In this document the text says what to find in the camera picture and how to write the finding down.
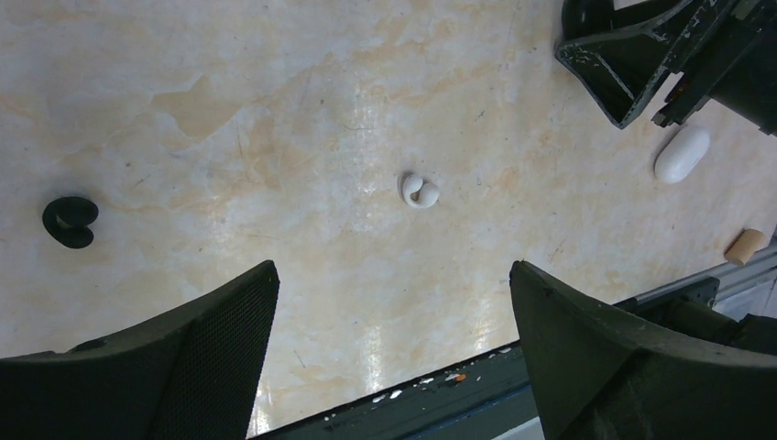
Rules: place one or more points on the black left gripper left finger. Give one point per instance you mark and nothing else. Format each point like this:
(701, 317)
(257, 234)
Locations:
(189, 373)

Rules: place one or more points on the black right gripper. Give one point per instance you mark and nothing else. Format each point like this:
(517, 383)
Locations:
(724, 51)

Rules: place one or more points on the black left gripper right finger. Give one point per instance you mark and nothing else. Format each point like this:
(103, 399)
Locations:
(674, 370)

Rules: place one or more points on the black earbud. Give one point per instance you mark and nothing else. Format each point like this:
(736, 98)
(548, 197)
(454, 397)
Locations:
(67, 220)

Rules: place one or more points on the white oval charging case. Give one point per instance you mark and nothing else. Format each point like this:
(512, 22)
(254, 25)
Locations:
(683, 152)

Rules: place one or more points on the small wooden cylinder block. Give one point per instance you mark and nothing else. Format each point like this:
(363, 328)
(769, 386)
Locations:
(744, 247)

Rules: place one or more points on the white earbud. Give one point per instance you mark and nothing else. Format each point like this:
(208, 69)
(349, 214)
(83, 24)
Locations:
(419, 193)

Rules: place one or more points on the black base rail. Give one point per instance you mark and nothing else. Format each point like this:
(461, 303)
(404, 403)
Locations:
(490, 395)

